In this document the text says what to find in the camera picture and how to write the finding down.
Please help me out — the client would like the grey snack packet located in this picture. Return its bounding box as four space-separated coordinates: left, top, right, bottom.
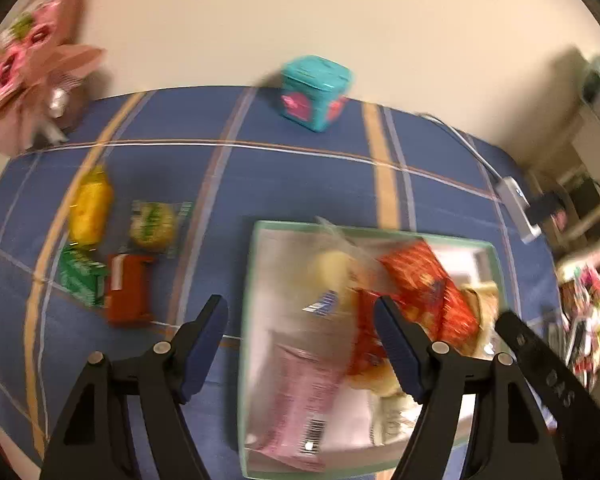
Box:
370 395 421 446

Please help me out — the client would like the red orange snack packet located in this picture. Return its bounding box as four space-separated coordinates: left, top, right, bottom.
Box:
347 287 411 376

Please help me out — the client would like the white cable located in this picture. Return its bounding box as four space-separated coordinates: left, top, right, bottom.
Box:
417 112 503 181

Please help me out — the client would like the round green pastry packet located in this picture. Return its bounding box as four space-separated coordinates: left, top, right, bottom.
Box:
129 201 193 256

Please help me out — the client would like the small pale bread packet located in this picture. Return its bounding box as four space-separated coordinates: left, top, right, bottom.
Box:
460 282 503 356

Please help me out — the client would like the bread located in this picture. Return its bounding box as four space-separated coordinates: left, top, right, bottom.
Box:
347 360 411 398

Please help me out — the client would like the white tray with teal rim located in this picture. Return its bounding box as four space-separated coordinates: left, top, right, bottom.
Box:
236 220 508 478

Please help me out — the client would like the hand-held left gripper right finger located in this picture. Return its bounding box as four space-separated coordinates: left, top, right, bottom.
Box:
373 296 563 480

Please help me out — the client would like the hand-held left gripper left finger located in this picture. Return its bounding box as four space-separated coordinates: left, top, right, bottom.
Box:
40 294 229 480

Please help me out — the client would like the blue plaid tablecloth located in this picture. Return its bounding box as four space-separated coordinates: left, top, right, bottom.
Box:
0 85 563 480

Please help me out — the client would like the teal tin box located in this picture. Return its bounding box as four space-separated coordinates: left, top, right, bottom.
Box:
280 56 353 133

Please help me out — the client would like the yellow bun in clear packet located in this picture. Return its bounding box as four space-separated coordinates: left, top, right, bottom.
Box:
305 217 381 318

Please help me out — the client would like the pink snack packet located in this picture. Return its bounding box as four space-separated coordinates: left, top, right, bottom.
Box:
245 342 343 471

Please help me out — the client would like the red orange snack bag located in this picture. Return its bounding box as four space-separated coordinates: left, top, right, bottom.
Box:
378 240 481 346

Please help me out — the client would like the yellow snack packet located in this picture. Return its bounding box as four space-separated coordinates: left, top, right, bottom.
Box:
69 165 113 246

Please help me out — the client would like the pink flower bouquet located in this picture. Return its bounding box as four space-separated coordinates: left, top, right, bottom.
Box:
0 0 106 153

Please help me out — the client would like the small red box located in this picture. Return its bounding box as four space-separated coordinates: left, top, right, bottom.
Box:
104 253 157 328

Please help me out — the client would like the pile of colourful packets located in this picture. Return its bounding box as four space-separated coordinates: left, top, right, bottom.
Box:
557 260 600 391

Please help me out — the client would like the white power strip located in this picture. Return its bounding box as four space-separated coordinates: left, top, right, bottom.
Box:
495 176 542 245

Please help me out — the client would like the small green box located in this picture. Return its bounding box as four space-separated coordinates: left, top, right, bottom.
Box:
59 246 108 308

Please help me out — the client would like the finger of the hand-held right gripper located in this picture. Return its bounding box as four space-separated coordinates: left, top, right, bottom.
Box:
495 310 547 368

